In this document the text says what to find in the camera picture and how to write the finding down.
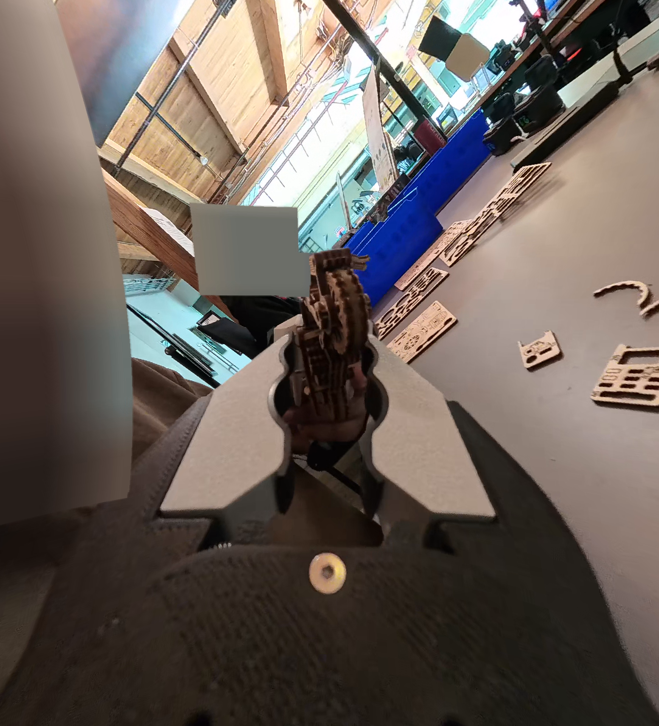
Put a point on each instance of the person's left hand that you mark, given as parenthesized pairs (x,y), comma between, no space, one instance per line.
(332,434)

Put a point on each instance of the printed wooden display board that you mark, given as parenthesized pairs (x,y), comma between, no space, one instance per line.
(380,142)

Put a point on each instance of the small cut-out wooden puzzle sheet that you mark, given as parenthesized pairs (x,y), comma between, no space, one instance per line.
(437,276)

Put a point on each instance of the curved toothed wooden piece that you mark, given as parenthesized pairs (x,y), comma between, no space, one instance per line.
(619,285)

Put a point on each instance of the black battery charger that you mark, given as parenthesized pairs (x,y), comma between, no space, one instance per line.
(500,142)
(542,105)

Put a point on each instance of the wooden motorcycle model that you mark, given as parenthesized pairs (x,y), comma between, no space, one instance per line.
(329,340)

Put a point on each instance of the engraved wooden puzzle sheet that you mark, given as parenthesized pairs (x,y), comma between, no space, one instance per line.
(420,334)

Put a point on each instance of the slotted wooden puzzle offcut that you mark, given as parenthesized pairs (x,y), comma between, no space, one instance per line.
(636,400)

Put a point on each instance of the white board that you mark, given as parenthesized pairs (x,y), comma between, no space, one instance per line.
(590,85)

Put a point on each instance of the pale wooden puzzle sheet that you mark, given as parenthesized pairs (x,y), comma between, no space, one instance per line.
(420,269)

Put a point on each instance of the long wooden puzzle sheet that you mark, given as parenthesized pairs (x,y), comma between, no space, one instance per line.
(539,168)

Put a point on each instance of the grey desk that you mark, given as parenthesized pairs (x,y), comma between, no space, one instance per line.
(534,454)

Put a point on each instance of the dark red box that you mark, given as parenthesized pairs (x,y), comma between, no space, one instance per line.
(430,133)

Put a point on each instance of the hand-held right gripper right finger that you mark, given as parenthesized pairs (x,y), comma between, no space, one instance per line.
(431,454)

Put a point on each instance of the studio light panel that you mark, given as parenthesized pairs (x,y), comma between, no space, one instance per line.
(460,51)

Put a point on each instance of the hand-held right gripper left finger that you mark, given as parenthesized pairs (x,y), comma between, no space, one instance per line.
(221,454)

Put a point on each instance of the notched wooden puzzle offcut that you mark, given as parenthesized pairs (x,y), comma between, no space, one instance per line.
(539,363)

